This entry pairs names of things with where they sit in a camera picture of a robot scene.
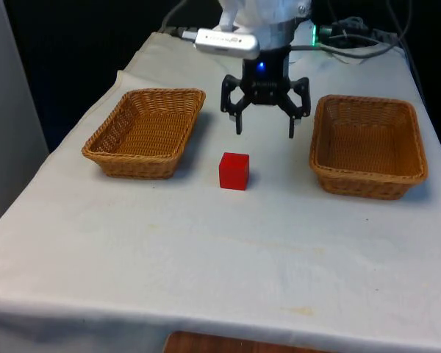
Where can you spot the red cube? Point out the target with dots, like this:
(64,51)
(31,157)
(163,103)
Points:
(233,173)

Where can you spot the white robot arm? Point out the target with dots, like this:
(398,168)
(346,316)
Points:
(264,13)

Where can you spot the brown wicker basket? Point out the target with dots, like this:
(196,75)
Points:
(150,139)
(367,154)

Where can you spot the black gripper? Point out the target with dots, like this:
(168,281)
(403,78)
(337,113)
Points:
(266,79)

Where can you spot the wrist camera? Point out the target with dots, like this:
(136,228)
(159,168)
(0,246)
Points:
(224,41)

